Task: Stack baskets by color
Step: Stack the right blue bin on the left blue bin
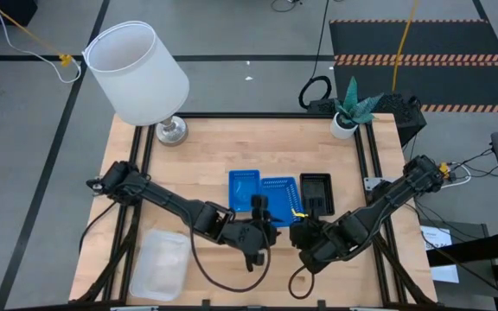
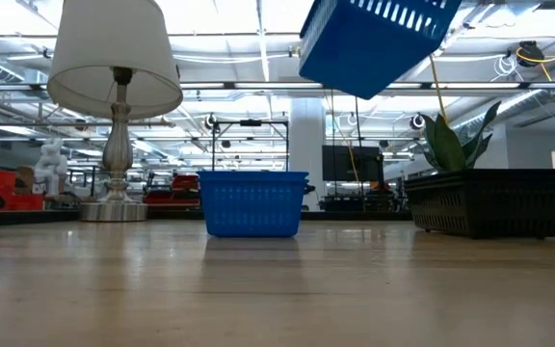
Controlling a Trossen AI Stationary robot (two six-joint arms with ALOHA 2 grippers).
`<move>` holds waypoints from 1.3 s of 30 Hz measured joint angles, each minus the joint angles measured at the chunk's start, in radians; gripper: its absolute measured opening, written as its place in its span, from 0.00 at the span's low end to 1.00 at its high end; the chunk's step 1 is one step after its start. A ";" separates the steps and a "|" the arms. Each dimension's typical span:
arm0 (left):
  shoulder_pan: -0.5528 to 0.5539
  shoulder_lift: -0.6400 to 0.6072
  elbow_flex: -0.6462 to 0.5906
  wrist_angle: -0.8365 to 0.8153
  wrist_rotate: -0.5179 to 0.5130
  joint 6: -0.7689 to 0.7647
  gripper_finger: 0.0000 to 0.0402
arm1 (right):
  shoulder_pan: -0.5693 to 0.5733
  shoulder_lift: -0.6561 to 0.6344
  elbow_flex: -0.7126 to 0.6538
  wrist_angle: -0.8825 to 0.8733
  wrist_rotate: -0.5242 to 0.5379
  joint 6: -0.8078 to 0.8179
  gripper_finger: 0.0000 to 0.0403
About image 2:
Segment green plant in white pot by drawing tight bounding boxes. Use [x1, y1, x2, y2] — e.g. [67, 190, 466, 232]
[419, 100, 503, 174]

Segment white building column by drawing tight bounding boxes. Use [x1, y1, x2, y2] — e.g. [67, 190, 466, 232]
[288, 98, 327, 194]

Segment white shade silver table lamp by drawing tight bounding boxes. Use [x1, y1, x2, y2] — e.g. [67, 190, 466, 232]
[46, 0, 185, 224]

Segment white wrapped figure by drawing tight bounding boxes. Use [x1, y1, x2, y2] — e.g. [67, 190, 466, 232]
[34, 138, 70, 197]

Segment black table frame rails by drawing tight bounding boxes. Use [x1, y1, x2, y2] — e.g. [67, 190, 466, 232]
[0, 210, 555, 230]

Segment yellow hanging cable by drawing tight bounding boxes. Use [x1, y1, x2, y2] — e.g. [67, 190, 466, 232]
[429, 55, 450, 124]

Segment red tool cabinet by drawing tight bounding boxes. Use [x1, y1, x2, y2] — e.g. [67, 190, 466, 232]
[0, 170, 46, 213]

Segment red equipment cart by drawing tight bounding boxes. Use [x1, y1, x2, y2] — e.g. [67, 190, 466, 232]
[143, 174, 202, 212]

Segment black monitor screen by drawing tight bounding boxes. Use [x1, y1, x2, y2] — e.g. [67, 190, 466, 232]
[322, 144, 384, 183]

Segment black hanging cable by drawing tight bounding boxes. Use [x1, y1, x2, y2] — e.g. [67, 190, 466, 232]
[353, 95, 363, 146]

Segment black metal frame rig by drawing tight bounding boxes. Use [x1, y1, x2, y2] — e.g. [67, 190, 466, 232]
[211, 119, 290, 174]

